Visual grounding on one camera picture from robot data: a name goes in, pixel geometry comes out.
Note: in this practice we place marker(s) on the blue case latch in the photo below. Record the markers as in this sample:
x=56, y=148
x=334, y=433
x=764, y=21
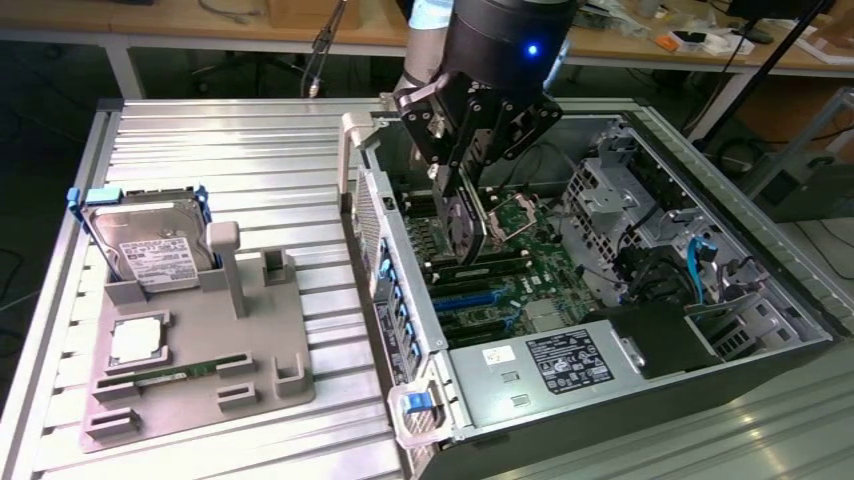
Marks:
x=414, y=404

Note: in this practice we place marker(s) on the silver hard disk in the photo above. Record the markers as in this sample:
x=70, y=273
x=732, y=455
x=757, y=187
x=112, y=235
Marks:
x=156, y=250

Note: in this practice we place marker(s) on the metal socket cover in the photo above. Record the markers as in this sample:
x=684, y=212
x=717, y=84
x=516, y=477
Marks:
x=515, y=216

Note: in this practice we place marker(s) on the black tripod pole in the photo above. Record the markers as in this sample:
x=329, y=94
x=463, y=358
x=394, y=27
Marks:
x=760, y=67

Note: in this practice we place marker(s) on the black equipment box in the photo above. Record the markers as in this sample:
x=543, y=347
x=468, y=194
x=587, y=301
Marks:
x=820, y=190

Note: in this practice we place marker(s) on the black monitor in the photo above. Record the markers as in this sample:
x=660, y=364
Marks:
x=753, y=7

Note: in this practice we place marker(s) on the grey power supply unit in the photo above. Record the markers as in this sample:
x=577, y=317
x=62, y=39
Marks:
x=493, y=380

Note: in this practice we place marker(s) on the open black pc case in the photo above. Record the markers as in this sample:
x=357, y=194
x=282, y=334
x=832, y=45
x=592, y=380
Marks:
x=600, y=425

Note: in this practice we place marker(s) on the black chair base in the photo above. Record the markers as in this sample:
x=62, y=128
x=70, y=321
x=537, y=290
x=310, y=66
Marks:
x=266, y=65

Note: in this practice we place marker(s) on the green ram stick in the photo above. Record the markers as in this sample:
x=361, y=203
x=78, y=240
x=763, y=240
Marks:
x=193, y=371

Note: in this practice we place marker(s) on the blue expansion slot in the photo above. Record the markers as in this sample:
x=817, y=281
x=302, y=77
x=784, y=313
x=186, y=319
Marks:
x=467, y=300

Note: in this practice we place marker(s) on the wooden desk white frame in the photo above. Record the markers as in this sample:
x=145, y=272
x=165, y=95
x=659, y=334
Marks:
x=166, y=20

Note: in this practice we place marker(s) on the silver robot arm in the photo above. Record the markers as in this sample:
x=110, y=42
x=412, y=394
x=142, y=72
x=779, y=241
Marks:
x=423, y=55

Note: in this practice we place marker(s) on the grey printed parts rack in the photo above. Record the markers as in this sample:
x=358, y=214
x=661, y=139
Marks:
x=193, y=420

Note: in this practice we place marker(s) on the black nvidia graphics card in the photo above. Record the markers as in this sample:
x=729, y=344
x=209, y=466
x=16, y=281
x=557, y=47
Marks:
x=460, y=225

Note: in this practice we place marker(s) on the blue disk caddy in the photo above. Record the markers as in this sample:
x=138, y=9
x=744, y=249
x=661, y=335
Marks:
x=102, y=196

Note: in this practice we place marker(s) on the green motherboard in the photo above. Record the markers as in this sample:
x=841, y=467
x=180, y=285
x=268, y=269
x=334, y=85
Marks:
x=540, y=280

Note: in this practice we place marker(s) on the silver disk bay cage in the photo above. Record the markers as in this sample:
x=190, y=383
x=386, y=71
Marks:
x=600, y=210

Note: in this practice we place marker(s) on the silver cpu chip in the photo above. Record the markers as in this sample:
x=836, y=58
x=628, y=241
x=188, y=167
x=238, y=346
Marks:
x=136, y=341

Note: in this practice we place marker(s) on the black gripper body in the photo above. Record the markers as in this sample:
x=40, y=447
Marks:
x=500, y=40

